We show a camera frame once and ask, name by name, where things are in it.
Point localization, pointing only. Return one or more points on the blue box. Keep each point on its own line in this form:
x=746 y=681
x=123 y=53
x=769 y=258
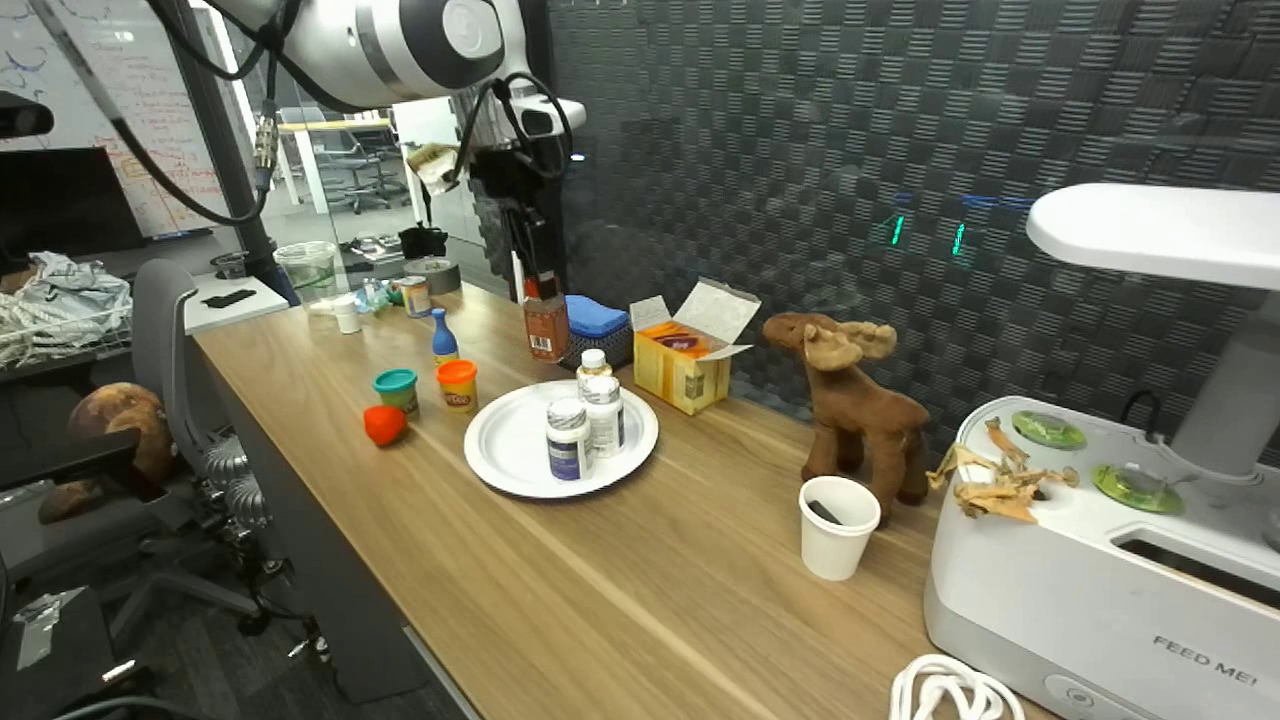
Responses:
x=601 y=353

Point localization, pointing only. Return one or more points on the crumpled grey cloth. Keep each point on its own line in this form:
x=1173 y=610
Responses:
x=60 y=304

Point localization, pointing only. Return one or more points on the clear plastic container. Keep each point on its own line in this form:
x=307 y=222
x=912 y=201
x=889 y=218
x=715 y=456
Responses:
x=310 y=269

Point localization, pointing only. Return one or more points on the white paper plate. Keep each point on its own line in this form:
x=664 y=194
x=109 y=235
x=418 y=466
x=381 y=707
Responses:
x=513 y=446

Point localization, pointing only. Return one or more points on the black phone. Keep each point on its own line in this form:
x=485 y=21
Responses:
x=231 y=299

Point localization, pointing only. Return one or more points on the dried plant leaves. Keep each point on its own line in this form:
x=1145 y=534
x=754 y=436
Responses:
x=993 y=482

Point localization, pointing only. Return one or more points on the brown wrist camera box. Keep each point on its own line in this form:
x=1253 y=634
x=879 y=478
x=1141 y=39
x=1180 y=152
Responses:
x=431 y=160

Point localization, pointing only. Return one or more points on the white side table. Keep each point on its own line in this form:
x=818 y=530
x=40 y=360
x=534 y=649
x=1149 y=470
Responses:
x=233 y=319

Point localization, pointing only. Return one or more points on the small labelled jar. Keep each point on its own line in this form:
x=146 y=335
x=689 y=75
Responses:
x=418 y=299

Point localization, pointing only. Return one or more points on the brown round plush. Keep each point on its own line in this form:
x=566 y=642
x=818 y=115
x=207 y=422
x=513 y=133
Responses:
x=123 y=422

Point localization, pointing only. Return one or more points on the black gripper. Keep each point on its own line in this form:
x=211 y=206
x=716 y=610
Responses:
x=513 y=181

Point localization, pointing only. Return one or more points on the open yellow cardboard box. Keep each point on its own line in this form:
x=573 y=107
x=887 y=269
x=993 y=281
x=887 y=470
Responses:
x=686 y=356

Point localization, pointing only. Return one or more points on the white pill bottle blue label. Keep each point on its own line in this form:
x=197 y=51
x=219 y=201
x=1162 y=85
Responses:
x=566 y=440

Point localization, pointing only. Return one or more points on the small black container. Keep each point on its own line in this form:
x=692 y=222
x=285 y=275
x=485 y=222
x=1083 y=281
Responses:
x=425 y=243

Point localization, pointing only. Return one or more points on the red toy strawberry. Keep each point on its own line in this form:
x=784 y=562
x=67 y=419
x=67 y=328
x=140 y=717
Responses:
x=386 y=425

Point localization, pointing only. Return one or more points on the blue folded cloth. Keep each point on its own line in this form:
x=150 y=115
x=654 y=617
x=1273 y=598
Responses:
x=598 y=319

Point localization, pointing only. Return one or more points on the blue toy bottle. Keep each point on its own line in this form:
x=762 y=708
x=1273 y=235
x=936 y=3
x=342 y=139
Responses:
x=443 y=335

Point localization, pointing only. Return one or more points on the white indoor planter with lamp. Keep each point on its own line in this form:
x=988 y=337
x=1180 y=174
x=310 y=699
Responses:
x=1105 y=575

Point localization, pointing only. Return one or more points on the small white pill bottle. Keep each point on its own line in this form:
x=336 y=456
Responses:
x=594 y=360

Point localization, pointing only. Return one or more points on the teal lid dough tub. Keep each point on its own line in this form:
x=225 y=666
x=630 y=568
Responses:
x=396 y=390

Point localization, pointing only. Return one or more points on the grey office chair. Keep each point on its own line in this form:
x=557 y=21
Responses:
x=174 y=384

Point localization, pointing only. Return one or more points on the orange lid dough tub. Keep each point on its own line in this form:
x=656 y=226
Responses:
x=458 y=383

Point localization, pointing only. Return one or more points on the white paper cup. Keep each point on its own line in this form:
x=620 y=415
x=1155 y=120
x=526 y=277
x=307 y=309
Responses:
x=838 y=524

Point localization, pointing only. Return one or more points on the brown moose plush toy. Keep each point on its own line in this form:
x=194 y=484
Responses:
x=852 y=401

